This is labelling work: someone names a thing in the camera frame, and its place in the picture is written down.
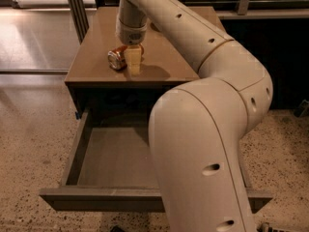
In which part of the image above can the brown cabinet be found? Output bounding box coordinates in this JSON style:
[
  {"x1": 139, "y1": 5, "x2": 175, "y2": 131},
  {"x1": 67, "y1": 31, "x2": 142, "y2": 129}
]
[{"x1": 65, "y1": 7, "x2": 198, "y2": 121}]

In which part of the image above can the metal railing frame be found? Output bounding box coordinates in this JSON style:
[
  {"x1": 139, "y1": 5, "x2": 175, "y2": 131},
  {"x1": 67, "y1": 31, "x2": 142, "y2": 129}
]
[{"x1": 63, "y1": 0, "x2": 309, "y2": 45}]

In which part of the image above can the open grey top drawer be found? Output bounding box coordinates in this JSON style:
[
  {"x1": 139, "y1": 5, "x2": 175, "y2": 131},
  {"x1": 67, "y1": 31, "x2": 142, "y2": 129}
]
[{"x1": 40, "y1": 106, "x2": 272, "y2": 214}]

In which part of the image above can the red coke can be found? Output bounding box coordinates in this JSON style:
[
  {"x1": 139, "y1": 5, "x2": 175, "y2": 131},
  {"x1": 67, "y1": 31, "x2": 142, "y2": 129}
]
[{"x1": 107, "y1": 45, "x2": 127, "y2": 72}]

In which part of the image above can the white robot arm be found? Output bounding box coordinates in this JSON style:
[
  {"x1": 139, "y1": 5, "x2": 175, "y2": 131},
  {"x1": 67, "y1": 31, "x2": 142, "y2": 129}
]
[{"x1": 117, "y1": 0, "x2": 273, "y2": 232}]

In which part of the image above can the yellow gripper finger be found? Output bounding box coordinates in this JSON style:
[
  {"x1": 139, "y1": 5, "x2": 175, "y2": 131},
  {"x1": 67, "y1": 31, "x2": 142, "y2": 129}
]
[{"x1": 125, "y1": 45, "x2": 142, "y2": 75}]

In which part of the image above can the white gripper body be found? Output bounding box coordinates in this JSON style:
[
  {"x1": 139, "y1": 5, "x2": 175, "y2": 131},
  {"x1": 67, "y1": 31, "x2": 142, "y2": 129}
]
[{"x1": 116, "y1": 16, "x2": 147, "y2": 45}]

